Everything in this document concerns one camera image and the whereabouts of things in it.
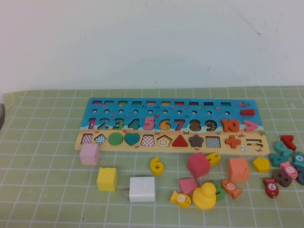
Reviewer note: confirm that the yellow numeral six piece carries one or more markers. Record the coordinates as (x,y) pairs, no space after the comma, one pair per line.
(152,166)

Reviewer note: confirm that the pink numeral five piece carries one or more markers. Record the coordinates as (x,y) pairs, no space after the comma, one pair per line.
(149,123)

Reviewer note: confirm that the blue wooden puzzle board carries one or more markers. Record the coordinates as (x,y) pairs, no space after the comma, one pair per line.
(166,111)

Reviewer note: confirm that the teal heart piece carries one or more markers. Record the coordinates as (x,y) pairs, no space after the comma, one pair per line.
(132,139)

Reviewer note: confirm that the red triangle piece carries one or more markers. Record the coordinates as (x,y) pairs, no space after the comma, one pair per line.
(180,142)

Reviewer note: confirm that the green circle piece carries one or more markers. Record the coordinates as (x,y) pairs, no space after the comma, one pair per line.
(115,139)

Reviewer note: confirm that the brown star piece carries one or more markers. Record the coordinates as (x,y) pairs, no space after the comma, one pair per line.
(196,141)

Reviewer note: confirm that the orange numeral ten piece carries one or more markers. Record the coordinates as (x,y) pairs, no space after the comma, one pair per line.
(224,125)

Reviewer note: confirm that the pink square piece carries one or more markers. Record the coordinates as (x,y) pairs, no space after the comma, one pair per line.
(187,186)

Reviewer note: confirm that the orange plus sign piece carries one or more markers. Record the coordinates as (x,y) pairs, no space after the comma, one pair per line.
(232,142)

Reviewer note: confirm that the yellow fish piece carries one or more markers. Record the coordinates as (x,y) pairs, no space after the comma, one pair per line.
(179,199)

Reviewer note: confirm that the red minus sign piece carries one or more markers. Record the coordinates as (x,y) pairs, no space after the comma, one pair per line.
(247,112)

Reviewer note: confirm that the pink greater-than sign piece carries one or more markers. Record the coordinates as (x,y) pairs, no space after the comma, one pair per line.
(254,126)

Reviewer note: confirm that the green numeral three piece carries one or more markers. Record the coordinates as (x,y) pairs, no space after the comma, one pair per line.
(221,192)

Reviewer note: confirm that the orange fish piece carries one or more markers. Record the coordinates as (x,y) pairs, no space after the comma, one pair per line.
(230,188)

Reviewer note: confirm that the yellow pentagon piece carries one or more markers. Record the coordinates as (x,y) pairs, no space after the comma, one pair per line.
(261,164)

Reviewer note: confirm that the teal numeral two piece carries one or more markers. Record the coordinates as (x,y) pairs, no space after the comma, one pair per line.
(280,147)

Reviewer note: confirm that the teal numeral four piece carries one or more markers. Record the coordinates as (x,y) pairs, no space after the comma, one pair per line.
(276,159)

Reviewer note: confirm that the red numeral piece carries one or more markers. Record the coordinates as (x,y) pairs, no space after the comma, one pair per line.
(287,138)

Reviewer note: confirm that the brown numeral eight piece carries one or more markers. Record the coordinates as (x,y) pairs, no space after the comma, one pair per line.
(275,175)

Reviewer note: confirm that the red fish piece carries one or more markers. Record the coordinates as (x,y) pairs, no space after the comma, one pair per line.
(270,187)

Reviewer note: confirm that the pink fish piece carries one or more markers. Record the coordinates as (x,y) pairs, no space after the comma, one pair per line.
(288,169)

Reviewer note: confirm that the teal fish piece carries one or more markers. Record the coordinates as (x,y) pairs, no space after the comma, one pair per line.
(298,159)

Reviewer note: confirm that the dark grey numeral piece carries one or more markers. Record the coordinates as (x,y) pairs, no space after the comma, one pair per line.
(301,177)

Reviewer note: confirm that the crimson cube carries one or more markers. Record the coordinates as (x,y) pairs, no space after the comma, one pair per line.
(198,165)

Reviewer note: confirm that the pink cube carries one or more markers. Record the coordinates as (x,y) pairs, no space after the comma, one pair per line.
(89,155)

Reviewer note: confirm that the white power adapter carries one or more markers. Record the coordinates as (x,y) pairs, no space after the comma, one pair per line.
(142,190)

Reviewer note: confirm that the yellow cube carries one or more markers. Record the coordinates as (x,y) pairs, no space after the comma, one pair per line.
(107,179)

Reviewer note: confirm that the yellow rubber duck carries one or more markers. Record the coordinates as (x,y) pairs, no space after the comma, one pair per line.
(204,197)

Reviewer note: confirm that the orange cube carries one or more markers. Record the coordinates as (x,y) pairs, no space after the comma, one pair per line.
(237,169)

